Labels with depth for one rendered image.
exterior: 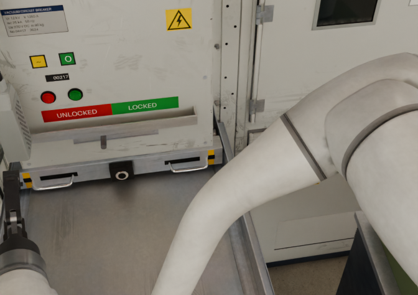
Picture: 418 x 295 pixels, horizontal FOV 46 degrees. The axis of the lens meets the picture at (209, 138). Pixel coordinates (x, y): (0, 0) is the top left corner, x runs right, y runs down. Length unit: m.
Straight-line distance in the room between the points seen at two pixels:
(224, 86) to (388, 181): 0.95
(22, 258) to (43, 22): 0.48
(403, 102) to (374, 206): 0.12
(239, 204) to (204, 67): 0.57
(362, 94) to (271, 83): 0.85
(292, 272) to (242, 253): 1.02
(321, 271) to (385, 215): 1.70
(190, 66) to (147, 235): 0.42
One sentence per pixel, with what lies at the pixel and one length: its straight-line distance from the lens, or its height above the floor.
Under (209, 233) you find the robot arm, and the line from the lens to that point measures 0.66.
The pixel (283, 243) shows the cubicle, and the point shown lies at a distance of 2.04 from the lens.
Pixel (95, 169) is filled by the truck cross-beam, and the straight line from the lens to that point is 1.31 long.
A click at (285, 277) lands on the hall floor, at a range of 2.17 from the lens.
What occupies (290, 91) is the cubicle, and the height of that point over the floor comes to 0.95.
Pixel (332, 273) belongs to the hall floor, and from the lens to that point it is 2.22.
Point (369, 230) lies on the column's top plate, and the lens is 1.41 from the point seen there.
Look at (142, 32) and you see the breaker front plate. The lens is 1.08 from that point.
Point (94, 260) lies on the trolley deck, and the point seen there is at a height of 0.85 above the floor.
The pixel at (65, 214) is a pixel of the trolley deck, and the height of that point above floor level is 0.85.
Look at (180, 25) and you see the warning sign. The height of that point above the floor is 1.29.
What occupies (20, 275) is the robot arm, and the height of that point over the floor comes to 1.18.
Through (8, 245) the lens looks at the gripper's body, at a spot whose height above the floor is 1.15.
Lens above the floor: 1.82
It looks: 42 degrees down
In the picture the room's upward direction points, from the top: straight up
